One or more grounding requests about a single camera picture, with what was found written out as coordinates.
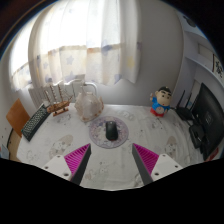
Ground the white wall shelf unit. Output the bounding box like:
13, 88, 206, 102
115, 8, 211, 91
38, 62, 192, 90
179, 13, 224, 81

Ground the white printed tablecloth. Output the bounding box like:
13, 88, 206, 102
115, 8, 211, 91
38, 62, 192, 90
16, 103, 206, 191

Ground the black monitor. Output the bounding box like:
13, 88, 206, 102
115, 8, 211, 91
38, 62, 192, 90
194, 82, 224, 161

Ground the cartoon boy alarm clock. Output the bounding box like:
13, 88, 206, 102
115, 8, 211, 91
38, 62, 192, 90
149, 86, 173, 118

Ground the black keyboard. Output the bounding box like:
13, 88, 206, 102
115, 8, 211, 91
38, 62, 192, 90
21, 103, 50, 142

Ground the round purple printed mouse pad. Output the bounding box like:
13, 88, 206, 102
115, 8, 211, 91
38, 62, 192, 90
88, 115, 130, 149

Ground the black monitor stand base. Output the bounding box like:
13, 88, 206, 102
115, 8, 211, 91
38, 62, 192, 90
188, 123, 206, 149

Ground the white star-print curtain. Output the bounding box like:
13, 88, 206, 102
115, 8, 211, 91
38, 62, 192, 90
11, 0, 141, 91

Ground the white radiator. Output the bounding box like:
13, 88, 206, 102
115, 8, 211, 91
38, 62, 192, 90
28, 79, 84, 108

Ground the black computer mouse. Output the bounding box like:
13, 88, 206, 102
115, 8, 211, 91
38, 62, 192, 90
105, 120, 119, 141

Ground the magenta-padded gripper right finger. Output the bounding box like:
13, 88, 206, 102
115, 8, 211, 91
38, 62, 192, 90
131, 143, 184, 186

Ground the brown wooden chair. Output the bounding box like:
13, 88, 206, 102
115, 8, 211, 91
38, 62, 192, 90
5, 98, 31, 138

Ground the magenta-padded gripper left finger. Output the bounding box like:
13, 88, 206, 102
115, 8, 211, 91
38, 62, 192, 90
41, 143, 92, 186

